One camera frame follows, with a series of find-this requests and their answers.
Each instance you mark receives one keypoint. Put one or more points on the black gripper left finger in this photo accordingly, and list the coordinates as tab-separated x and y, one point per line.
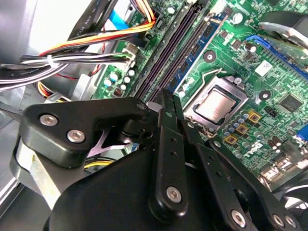
166	168

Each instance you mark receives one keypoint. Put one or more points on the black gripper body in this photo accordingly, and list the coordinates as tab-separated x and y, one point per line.
108	204

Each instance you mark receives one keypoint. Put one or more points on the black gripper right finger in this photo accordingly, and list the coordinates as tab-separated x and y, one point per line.
202	154

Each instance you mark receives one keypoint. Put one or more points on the blue RAM stick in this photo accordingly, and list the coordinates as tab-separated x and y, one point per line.
196	50

